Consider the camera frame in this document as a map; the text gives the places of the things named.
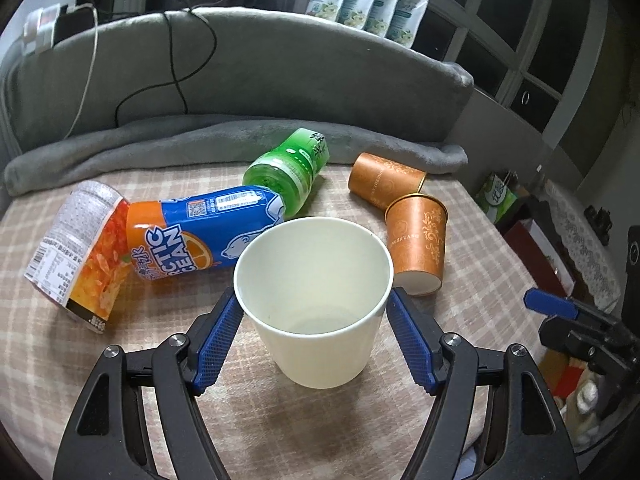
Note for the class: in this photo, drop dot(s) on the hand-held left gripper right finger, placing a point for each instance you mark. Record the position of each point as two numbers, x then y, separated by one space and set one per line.
413 347

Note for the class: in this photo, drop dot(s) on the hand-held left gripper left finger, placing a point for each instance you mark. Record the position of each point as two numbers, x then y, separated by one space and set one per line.
216 347

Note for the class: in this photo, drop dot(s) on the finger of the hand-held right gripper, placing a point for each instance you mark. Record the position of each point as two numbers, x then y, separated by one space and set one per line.
547 302
565 335

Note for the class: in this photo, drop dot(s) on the white paper cup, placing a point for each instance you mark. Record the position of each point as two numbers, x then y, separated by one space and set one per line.
310 280

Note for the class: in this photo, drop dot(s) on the orange patterned paper cup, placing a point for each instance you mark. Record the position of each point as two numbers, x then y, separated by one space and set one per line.
382 177
417 245

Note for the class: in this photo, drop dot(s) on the red box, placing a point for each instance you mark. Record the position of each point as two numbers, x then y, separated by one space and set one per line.
537 255

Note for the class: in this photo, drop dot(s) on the white lace cloth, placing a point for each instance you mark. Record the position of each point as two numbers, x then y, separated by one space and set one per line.
580 240

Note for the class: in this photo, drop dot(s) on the small black device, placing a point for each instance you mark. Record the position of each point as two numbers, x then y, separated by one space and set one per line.
599 222

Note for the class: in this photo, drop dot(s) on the green carton box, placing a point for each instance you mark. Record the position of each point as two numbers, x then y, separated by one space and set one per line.
495 197

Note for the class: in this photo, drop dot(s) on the orange and blue soda bottle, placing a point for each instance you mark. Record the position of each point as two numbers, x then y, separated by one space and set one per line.
200 230

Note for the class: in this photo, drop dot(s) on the orange label tin can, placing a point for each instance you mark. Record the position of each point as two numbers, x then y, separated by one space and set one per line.
75 250

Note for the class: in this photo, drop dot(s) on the green plastic bottle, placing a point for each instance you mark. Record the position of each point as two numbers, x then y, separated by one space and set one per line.
287 170

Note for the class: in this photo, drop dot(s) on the grey rolled blanket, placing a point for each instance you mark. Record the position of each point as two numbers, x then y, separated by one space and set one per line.
200 137

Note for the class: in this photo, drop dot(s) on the glass pane cabinet door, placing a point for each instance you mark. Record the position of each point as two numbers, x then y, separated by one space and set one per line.
520 35

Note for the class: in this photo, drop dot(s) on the grey sofa cushion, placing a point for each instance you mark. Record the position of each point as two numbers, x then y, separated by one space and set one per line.
275 65

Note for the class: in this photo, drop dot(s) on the grey striped box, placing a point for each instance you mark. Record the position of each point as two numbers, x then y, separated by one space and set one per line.
42 30

